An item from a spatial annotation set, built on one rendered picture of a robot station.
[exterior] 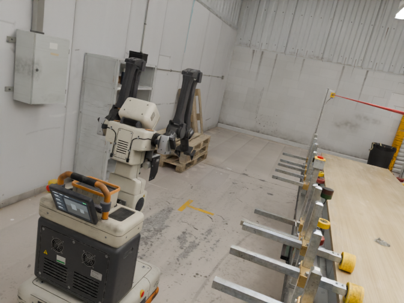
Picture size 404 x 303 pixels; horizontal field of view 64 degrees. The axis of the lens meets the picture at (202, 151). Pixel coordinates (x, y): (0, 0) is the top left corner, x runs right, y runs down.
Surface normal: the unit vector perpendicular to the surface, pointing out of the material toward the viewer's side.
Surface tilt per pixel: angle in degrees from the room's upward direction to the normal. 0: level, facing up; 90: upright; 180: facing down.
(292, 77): 90
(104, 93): 90
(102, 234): 90
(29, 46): 90
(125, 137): 82
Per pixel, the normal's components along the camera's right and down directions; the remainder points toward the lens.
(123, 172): -0.32, 0.04
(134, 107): -0.13, -0.51
